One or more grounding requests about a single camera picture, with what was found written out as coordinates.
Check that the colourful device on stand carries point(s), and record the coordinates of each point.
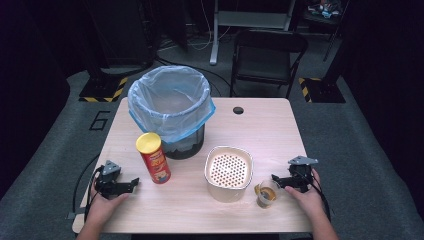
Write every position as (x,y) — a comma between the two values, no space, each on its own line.
(323,8)

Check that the hazard-striped black base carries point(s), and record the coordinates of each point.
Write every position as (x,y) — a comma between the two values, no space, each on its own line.
(321,90)
(101,90)

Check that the translucent blue bin bag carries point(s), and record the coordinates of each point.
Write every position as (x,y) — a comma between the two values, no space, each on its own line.
(170,100)

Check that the person's right hand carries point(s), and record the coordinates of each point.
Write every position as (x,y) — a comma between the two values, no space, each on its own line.
(308,200)

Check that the black cabinet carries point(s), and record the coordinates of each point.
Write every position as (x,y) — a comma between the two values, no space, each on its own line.
(123,30)

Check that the white perforated basket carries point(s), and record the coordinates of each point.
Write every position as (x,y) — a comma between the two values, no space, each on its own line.
(228,173)

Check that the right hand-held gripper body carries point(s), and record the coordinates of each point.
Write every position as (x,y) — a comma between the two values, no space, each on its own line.
(300,175)

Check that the red chips can yellow lid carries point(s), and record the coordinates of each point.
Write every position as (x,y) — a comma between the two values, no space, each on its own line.
(154,160)

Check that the white metal stand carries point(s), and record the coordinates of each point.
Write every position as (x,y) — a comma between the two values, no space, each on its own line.
(248,18)

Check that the person's left hand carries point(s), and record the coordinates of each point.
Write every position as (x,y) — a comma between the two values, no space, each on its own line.
(105,206)

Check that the black mesh trash bin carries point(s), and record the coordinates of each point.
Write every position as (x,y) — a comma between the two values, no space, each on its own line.
(185,146)

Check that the black folding chair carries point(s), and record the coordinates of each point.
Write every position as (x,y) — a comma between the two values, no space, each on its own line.
(266,56)

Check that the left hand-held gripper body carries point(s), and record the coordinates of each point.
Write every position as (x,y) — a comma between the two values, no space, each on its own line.
(108,185)

